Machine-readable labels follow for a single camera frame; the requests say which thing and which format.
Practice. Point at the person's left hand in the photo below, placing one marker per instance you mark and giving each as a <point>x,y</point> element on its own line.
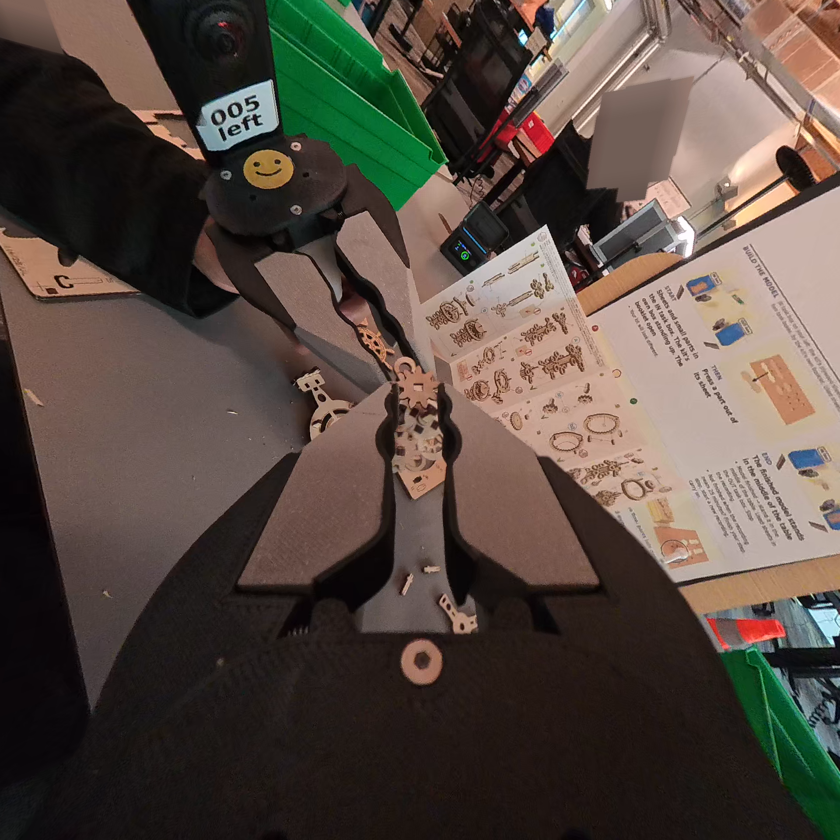
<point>210,262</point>

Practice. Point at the printed assembly instruction sheet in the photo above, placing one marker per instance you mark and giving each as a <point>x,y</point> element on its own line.
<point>525,308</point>

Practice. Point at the round wooden frame with stem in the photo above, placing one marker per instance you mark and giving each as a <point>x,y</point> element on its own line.
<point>307,382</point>

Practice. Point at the orange plastic object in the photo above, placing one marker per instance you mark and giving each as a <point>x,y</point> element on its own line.
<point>748,631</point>

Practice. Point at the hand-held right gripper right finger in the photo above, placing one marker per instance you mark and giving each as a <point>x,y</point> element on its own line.
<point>512,518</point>

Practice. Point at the grey equipment case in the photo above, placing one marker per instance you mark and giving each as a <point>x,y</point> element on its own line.
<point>630,236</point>

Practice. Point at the white printed task card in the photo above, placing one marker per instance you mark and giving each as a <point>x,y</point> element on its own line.
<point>754,394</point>

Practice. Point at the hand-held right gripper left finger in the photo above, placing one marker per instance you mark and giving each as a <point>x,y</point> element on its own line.
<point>315,518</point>

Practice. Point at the wooden pinion gear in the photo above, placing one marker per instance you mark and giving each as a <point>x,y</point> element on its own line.
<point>426,397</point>

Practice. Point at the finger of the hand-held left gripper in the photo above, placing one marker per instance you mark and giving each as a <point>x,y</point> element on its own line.
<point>295,289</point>
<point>384,275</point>

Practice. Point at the three-armed wooden piece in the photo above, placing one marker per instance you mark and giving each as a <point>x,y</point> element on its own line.
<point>449,607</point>

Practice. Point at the pale wooden parts sheet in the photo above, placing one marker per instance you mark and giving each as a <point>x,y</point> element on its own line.
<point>164,124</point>

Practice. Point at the green plastic bin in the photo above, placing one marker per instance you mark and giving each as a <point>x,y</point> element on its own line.
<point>787,754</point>
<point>367,72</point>
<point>367,157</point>

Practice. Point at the black device with screen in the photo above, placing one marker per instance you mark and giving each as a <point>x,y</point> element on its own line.
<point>476,243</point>

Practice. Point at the wooden ringed model assembly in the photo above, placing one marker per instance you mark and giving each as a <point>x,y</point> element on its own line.
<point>420,453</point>

